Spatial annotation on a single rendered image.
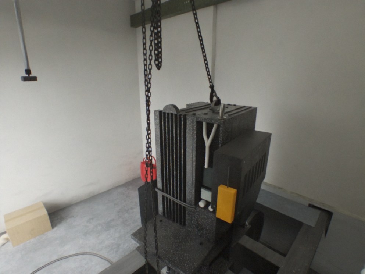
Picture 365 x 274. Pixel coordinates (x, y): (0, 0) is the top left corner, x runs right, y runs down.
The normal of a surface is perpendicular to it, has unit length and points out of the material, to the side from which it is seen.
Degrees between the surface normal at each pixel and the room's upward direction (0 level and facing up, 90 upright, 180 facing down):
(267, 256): 0
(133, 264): 0
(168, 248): 0
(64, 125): 90
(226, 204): 90
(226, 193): 90
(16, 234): 90
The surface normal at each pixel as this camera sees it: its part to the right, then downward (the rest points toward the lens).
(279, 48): -0.70, 0.22
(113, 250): 0.00, -0.95
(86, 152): 0.71, 0.22
